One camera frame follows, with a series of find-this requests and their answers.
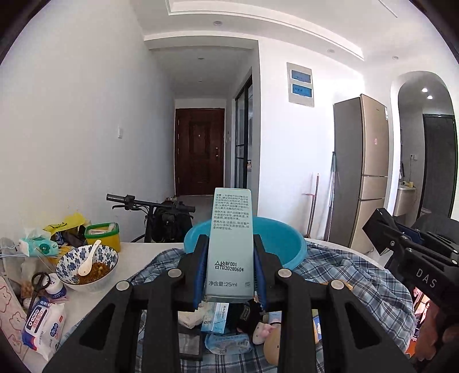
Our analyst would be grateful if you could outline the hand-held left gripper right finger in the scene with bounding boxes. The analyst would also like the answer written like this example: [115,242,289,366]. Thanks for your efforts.
[253,234,417,373]

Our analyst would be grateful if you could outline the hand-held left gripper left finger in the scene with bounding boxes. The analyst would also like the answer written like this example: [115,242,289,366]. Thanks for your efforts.
[42,234,210,373]

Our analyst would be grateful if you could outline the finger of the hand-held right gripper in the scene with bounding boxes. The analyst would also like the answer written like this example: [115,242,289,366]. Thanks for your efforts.
[362,207,424,267]
[396,214,459,266]

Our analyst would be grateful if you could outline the white packet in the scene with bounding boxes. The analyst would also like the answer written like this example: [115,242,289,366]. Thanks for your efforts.
[178,301,209,329]

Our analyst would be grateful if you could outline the blue white long carton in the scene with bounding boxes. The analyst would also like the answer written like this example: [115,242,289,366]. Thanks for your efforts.
[201,303,230,334]

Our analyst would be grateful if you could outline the blue plastic basin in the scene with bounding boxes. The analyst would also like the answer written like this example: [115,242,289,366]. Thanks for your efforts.
[184,216,308,270]

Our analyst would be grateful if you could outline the light teal small carton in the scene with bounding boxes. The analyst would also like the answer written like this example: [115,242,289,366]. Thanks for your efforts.
[205,187,256,304]

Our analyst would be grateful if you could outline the tan round disc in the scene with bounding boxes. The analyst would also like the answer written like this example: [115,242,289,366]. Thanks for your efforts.
[263,325,284,367]

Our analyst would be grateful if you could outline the clear plastic packet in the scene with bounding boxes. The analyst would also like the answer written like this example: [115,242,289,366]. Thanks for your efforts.
[205,333,254,355]

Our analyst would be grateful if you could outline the white round desktop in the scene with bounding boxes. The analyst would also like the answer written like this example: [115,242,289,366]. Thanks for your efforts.
[7,237,387,359]

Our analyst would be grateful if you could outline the person's right hand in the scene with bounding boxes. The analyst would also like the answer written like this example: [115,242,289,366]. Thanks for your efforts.
[418,305,459,363]

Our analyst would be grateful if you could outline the black pouch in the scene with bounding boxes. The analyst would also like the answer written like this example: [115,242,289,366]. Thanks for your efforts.
[229,300,263,335]

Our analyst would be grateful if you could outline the white appliance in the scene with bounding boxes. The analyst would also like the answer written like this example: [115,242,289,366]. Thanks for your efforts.
[393,186,417,217]

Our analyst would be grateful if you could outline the pink soft toy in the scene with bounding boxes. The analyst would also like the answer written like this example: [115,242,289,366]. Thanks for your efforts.
[253,321,274,345]

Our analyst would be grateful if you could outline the blue plaid shirt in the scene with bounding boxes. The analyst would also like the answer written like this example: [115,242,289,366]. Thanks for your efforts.
[129,244,418,373]

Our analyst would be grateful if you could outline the gold refrigerator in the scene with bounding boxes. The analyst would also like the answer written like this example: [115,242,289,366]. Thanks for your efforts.
[328,94,390,248]

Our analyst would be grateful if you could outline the red broom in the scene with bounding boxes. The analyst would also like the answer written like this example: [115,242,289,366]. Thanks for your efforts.
[303,173,320,237]

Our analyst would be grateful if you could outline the dark glass door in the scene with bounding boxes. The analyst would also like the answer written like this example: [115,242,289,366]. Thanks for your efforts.
[423,114,458,220]

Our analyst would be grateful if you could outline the black bag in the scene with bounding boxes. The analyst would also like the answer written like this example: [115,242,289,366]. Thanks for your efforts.
[152,201,194,243]

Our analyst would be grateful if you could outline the yellow container green lid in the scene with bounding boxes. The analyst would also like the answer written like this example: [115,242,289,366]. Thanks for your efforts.
[84,222,122,253]

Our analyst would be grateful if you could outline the white ceramic spoon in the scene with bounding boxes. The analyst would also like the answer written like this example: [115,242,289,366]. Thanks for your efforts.
[78,240,102,276]

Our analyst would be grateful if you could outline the black bicycle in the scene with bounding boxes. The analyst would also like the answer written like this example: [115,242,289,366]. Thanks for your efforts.
[106,194,196,244]

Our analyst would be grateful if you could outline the blue floral bowl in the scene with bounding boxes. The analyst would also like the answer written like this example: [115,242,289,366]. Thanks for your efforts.
[55,245,119,293]

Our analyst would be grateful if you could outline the brown entrance door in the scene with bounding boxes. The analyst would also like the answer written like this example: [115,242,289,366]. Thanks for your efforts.
[174,108,226,196]

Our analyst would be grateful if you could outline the white bottle blue label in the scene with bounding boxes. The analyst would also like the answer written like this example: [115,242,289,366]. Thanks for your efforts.
[45,273,67,300]

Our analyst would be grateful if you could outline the black framed glass door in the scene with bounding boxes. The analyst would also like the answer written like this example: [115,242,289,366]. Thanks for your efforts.
[235,75,253,191]

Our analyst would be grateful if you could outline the yellow plastic bag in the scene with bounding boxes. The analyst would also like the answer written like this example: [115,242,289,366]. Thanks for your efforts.
[43,212,88,238]

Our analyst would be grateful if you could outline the wet wipes pack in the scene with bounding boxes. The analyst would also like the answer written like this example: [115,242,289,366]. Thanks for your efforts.
[22,297,67,361]

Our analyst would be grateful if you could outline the black scissors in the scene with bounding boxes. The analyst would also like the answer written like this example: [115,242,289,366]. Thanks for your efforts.
[28,271,51,316]

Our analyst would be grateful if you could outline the green tissue pack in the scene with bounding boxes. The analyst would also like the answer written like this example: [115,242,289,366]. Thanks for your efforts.
[19,230,59,257]

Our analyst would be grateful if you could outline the bear printed cloth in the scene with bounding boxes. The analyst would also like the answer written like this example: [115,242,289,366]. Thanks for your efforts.
[0,276,27,359]

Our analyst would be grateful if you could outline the black rectangular frame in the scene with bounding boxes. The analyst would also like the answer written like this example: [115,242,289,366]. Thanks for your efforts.
[178,329,203,361]

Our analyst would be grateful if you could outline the grey wall panel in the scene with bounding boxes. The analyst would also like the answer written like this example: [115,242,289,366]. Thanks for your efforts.
[286,62,315,107]

